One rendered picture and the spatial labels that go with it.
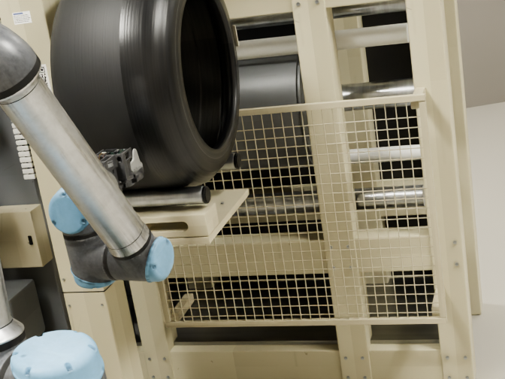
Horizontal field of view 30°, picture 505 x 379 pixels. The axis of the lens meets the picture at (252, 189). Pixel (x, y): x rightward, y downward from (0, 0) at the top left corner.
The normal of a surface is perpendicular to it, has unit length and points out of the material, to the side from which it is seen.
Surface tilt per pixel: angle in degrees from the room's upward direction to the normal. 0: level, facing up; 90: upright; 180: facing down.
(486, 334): 0
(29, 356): 4
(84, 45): 64
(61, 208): 85
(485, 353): 0
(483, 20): 90
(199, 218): 90
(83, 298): 90
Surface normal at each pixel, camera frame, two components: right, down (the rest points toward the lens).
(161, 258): 0.90, 0.05
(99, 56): -0.29, -0.03
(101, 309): -0.26, 0.33
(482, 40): 0.07, 0.29
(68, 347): -0.11, -0.93
